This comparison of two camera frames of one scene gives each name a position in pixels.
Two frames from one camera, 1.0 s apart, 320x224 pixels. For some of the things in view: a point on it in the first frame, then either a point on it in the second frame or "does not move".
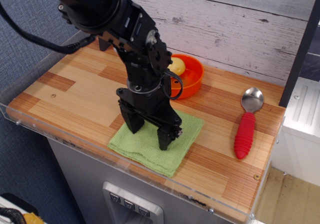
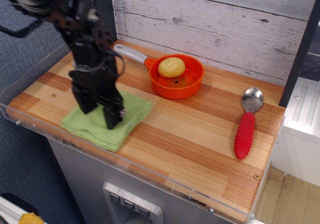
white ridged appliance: [297, 150] does not move
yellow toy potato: [177, 66] does not move
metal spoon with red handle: [252, 99] does not move
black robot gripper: [152, 102] -> [97, 78]
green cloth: [143, 147] -> [92, 129]
